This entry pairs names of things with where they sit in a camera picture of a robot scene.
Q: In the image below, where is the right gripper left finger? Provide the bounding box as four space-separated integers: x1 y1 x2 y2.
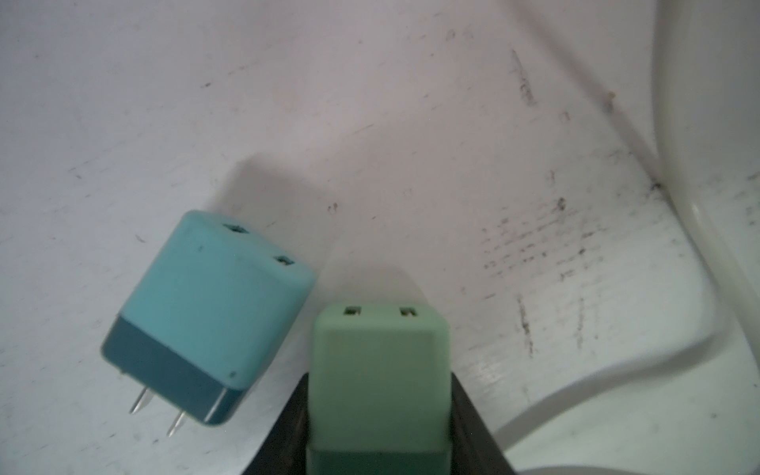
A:
241 373 309 475

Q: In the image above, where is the green charger plug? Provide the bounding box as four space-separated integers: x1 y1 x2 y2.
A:
306 303 452 474

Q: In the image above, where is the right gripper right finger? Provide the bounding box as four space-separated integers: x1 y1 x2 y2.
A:
450 373 517 475

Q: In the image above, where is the white power strip cable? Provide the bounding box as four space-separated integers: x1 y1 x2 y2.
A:
495 0 760 475

